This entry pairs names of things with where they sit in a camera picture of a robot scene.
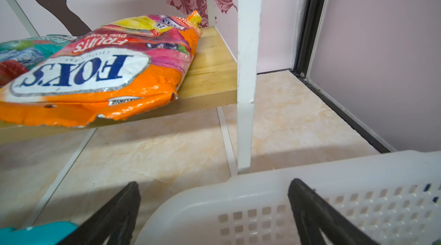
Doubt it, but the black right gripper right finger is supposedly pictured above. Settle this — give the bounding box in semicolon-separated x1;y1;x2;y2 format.
288;178;377;245

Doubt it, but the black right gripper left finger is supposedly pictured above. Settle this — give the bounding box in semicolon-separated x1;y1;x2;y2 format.
59;182;141;245

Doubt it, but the orange Fox's candy bag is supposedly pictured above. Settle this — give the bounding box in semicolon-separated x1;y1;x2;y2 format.
1;11;202;127

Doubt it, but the green mint candy bag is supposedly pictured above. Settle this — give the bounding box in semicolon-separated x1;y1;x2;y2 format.
1;35;78;87

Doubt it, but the teal plastic basket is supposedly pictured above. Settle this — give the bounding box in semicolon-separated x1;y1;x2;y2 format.
1;222;79;245

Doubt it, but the white plastic basket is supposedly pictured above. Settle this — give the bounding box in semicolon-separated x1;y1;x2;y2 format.
136;151;441;245

